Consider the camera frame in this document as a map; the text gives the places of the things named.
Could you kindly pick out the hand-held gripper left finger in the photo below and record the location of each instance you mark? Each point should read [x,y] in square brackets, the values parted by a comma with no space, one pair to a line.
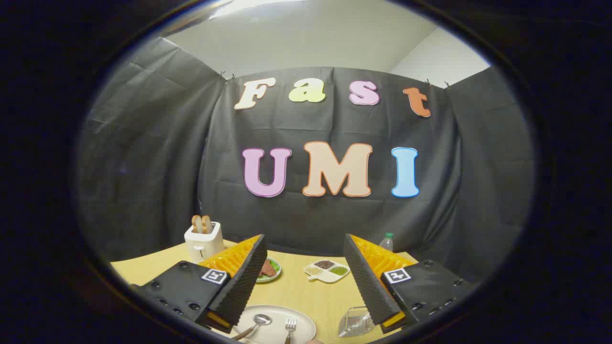
[241,291]

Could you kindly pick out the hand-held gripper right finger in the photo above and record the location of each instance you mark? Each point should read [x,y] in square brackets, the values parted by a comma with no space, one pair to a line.
[367,286]

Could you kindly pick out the small plate with food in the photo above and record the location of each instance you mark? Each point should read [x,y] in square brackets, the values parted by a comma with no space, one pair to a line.
[270,270]

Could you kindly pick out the clear plastic container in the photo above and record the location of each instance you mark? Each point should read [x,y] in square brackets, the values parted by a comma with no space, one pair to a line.
[356,322]

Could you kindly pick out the divided white condiment dish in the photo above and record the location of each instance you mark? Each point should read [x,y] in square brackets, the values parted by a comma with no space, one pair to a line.
[327,271]

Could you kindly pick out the clear plastic bottle green cap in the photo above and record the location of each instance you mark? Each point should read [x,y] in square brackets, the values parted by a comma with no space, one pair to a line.
[387,243]

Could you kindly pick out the large white plate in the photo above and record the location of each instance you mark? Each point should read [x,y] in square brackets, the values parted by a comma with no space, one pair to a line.
[282,325]

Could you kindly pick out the white toaster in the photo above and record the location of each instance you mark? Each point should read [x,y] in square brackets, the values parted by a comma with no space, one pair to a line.
[203,243]

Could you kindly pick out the toast slice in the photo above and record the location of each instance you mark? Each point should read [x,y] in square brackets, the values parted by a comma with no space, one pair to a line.
[207,223]
[196,223]

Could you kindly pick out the black backdrop cloth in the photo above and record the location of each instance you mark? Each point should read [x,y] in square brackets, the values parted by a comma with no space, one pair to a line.
[315,220]

